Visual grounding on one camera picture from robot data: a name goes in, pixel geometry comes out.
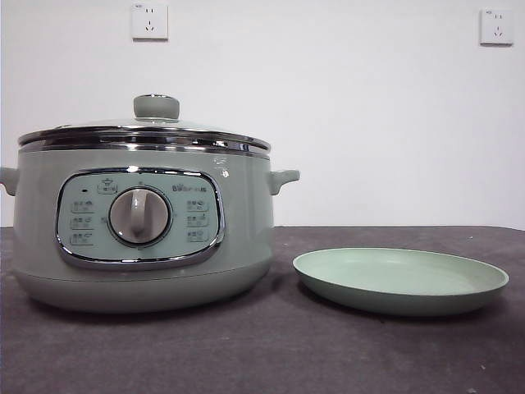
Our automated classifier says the glass lid with green knob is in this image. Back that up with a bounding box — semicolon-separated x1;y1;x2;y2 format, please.
17;94;272;147

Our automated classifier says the pale green electric steamer pot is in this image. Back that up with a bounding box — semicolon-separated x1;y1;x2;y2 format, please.
0;141;301;315

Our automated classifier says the pale green round plate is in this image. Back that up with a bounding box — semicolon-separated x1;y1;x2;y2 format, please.
292;246;510;317

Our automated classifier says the white wall socket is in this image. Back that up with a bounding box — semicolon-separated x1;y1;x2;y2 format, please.
131;2;170;42
479;8;515;47

